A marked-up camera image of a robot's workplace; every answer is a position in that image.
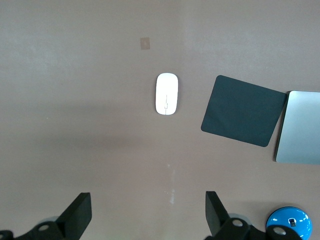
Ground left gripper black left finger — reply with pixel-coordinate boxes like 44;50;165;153
0;192;93;240

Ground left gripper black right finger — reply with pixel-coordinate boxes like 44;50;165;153
204;191;305;240

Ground white computer mouse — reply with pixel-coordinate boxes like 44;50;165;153
154;72;179;116

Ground black mouse pad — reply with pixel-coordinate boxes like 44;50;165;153
200;74;288;148

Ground blue desk lamp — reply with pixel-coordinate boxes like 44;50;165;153
265;206;313;240

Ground silver laptop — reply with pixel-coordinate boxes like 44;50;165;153
274;90;320;166

